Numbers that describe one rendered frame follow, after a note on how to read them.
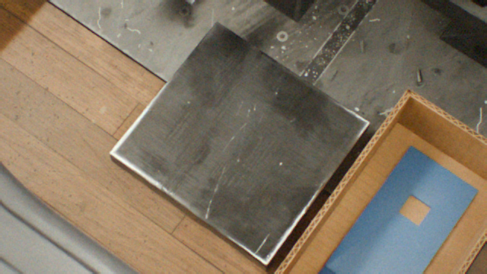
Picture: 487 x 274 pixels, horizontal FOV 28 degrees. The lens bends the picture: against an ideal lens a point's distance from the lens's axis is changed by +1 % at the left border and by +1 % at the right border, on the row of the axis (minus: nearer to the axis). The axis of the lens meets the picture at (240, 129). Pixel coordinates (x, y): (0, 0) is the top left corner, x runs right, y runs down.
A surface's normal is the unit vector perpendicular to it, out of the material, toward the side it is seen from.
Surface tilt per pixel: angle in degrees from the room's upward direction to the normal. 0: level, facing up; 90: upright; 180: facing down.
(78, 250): 13
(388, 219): 0
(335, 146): 0
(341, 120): 0
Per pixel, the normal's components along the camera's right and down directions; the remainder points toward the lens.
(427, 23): 0.02, -0.34
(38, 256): 0.21, -0.21
